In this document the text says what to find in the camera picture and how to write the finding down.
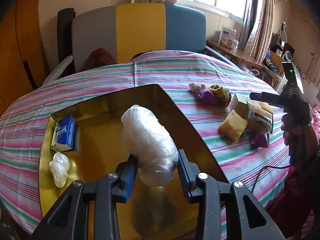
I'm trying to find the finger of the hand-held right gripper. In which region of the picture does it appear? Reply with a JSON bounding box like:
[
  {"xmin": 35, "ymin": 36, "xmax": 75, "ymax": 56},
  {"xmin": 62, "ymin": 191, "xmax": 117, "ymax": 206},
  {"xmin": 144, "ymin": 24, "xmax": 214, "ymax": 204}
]
[{"xmin": 249, "ymin": 92, "xmax": 283, "ymax": 106}]

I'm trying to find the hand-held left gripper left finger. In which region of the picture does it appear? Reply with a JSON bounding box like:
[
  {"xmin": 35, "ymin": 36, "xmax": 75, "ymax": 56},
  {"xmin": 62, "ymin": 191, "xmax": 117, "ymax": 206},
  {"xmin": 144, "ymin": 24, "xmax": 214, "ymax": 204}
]
[{"xmin": 32, "ymin": 154, "xmax": 139, "ymax": 240}]

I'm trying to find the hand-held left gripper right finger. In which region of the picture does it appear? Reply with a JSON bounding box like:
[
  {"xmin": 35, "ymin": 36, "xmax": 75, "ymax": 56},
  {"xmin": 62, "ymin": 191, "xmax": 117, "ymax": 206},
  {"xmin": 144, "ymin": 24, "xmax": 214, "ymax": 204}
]
[{"xmin": 176, "ymin": 149, "xmax": 285, "ymax": 240}]

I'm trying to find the clear grain snack packet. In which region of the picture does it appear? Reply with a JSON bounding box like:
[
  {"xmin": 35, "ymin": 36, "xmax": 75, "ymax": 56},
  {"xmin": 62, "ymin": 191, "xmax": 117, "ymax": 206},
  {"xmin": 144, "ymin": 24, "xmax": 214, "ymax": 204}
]
[{"xmin": 246, "ymin": 102, "xmax": 274, "ymax": 133}]

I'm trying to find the purple snack packet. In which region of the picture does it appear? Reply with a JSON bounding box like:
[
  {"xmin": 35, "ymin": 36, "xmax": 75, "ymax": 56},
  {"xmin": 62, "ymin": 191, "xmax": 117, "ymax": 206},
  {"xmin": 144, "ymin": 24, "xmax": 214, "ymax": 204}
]
[
  {"xmin": 250, "ymin": 131, "xmax": 270, "ymax": 148},
  {"xmin": 195, "ymin": 90, "xmax": 223, "ymax": 105}
]

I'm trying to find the yellow cake packet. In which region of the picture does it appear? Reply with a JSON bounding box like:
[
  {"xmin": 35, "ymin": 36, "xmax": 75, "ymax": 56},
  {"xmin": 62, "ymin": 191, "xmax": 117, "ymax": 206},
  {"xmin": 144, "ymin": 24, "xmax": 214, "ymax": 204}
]
[{"xmin": 218, "ymin": 109, "xmax": 248, "ymax": 143}]

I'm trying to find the large white plastic bag bundle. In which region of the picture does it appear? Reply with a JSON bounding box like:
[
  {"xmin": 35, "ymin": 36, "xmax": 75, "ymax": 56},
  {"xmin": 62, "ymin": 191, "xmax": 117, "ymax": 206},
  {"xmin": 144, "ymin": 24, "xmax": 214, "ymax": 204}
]
[{"xmin": 121, "ymin": 104, "xmax": 179, "ymax": 187}]

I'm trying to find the gold metal tray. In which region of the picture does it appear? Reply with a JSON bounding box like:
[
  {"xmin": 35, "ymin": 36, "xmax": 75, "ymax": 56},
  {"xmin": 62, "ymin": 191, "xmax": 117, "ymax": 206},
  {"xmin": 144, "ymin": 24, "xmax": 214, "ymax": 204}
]
[{"xmin": 37, "ymin": 84, "xmax": 228, "ymax": 240}]

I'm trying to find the white sock bundle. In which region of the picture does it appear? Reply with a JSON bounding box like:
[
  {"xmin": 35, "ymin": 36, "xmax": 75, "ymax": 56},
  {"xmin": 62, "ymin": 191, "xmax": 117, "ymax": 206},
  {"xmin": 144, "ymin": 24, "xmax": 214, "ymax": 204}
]
[{"xmin": 189, "ymin": 82, "xmax": 207, "ymax": 93}]

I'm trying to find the person's right hand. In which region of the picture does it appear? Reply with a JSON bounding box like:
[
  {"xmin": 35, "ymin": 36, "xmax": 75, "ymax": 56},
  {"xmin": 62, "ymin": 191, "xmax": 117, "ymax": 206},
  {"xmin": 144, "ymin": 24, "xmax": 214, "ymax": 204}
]
[{"xmin": 280, "ymin": 87, "xmax": 320, "ymax": 161}]

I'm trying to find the black white speaker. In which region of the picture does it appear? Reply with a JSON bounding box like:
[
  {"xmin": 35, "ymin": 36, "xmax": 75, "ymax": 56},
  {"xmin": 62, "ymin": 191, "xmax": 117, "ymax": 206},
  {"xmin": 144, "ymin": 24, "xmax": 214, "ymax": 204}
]
[{"xmin": 276, "ymin": 42, "xmax": 295, "ymax": 63}]

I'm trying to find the white green box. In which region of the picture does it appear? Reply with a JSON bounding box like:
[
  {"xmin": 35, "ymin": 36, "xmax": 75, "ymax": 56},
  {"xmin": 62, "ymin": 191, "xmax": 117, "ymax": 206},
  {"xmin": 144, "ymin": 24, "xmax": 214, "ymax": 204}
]
[{"xmin": 229, "ymin": 93, "xmax": 250, "ymax": 111}]

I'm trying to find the yellow brown cloth bundle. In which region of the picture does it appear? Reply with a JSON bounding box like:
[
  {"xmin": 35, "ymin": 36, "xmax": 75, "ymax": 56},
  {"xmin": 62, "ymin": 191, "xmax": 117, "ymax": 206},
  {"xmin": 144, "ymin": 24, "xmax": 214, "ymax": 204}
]
[{"xmin": 209, "ymin": 84, "xmax": 232, "ymax": 107}]

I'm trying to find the wooden side desk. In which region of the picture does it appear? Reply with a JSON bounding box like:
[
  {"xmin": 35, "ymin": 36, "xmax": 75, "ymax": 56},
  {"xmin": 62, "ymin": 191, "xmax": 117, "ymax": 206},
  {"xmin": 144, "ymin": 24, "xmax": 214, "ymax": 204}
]
[{"xmin": 206, "ymin": 40, "xmax": 263, "ymax": 68}]

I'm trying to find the pink striped curtain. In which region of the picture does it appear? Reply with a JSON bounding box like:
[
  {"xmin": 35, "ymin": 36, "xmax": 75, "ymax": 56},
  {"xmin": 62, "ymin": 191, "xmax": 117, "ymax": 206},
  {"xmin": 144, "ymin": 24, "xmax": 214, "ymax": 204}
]
[{"xmin": 244, "ymin": 0, "xmax": 275, "ymax": 57}]

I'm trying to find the small white plastic bag bundle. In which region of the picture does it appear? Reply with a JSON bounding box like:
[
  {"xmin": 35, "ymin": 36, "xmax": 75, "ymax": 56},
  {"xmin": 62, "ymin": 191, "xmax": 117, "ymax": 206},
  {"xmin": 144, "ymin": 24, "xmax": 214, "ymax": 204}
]
[{"xmin": 49, "ymin": 152, "xmax": 70, "ymax": 188}]

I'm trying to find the white cardboard box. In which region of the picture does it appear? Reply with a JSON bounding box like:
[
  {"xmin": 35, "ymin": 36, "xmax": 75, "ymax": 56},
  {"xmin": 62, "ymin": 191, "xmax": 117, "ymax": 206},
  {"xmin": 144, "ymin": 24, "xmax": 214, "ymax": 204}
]
[{"xmin": 218, "ymin": 26, "xmax": 237, "ymax": 46}]

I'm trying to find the blue tissue pack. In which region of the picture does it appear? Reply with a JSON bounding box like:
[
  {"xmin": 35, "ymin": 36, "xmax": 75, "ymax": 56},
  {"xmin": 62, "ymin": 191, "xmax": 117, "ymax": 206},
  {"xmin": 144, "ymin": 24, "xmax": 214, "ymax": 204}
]
[{"xmin": 51, "ymin": 116, "xmax": 77, "ymax": 152}]

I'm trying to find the red cloth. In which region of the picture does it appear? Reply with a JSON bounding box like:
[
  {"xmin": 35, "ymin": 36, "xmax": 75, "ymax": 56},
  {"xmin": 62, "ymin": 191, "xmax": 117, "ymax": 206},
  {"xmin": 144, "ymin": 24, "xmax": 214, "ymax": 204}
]
[{"xmin": 266, "ymin": 169, "xmax": 313, "ymax": 238}]

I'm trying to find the striped bed sheet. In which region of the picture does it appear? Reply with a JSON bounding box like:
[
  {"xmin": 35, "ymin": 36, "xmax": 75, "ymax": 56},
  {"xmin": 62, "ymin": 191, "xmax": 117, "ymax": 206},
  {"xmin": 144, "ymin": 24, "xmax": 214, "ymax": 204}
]
[{"xmin": 0, "ymin": 50, "xmax": 292, "ymax": 235}]

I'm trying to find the dark red cushion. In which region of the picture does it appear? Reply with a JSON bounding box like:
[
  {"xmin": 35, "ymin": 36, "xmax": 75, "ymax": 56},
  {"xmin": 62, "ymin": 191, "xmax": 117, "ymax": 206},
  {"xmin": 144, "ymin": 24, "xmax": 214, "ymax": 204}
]
[{"xmin": 82, "ymin": 48, "xmax": 117, "ymax": 72}]

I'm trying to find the grey yellow blue headboard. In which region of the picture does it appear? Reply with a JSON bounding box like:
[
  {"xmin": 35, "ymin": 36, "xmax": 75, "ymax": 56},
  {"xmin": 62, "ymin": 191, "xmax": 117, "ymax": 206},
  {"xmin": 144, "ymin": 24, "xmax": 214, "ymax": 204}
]
[{"xmin": 71, "ymin": 3, "xmax": 207, "ymax": 72}]

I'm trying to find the black rolled mat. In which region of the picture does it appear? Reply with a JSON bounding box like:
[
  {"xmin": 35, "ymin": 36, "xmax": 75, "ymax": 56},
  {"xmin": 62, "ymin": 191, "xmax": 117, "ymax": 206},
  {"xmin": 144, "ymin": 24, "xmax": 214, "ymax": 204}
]
[{"xmin": 57, "ymin": 8, "xmax": 75, "ymax": 67}]

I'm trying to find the wooden wardrobe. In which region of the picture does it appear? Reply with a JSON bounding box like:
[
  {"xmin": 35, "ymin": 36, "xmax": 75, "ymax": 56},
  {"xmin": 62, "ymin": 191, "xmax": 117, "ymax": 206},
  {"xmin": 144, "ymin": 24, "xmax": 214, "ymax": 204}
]
[{"xmin": 0, "ymin": 0, "xmax": 49, "ymax": 108}]

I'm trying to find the black cable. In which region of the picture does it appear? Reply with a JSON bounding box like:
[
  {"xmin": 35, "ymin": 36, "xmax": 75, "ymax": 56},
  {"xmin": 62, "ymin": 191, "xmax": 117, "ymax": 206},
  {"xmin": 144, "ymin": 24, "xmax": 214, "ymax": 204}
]
[{"xmin": 250, "ymin": 164, "xmax": 292, "ymax": 193}]

